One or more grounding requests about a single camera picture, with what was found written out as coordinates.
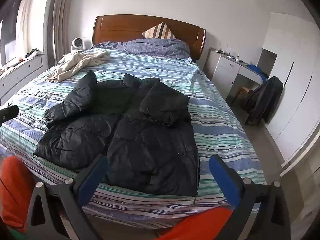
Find chair with black coat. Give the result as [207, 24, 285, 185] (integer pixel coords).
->
[244, 76, 284, 126]

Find white desk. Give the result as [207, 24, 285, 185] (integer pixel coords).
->
[203, 47, 270, 101]

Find brown striped pillow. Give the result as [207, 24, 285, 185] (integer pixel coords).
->
[142, 22, 177, 40]

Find blue checked pillow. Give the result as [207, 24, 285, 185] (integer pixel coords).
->
[90, 38, 191, 58]

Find wooden headboard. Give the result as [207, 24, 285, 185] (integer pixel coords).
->
[92, 14, 207, 62]

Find beige curtain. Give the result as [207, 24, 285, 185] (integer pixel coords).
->
[52, 0, 73, 64]

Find sheer white curtain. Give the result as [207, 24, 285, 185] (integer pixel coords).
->
[14, 0, 34, 54]

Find wooden stool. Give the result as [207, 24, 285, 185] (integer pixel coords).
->
[236, 86, 253, 101]

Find person's orange pants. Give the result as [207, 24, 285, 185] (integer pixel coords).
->
[0, 156, 236, 240]

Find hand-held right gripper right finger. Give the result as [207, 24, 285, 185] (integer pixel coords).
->
[209, 154, 292, 240]

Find white round fan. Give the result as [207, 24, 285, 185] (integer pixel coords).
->
[71, 37, 84, 53]

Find white window drawer cabinet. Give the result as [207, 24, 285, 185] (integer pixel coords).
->
[0, 54, 49, 101]

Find cream fleece blanket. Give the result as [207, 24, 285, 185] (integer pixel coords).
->
[47, 51, 111, 84]

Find white wardrobe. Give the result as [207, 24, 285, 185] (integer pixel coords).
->
[260, 12, 320, 164]

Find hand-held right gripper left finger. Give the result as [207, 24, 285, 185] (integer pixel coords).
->
[25, 154, 110, 240]

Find striped duvet bed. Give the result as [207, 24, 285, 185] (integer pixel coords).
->
[0, 49, 267, 229]

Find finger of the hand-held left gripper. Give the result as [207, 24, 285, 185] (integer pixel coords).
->
[0, 104, 19, 125]

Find blue cloth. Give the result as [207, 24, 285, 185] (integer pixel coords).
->
[246, 64, 270, 78]

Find black puffer jacket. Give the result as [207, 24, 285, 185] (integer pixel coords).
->
[33, 70, 200, 197]

